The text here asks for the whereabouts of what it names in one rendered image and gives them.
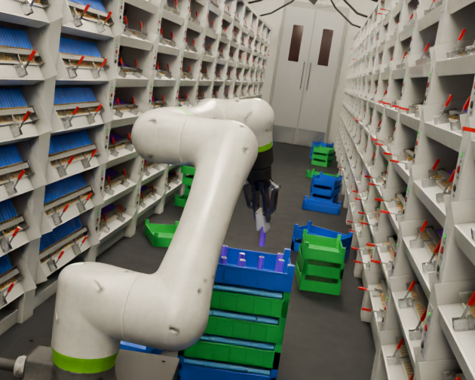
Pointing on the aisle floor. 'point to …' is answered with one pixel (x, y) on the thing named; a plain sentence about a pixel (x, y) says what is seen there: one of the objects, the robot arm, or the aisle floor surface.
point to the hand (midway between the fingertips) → (262, 220)
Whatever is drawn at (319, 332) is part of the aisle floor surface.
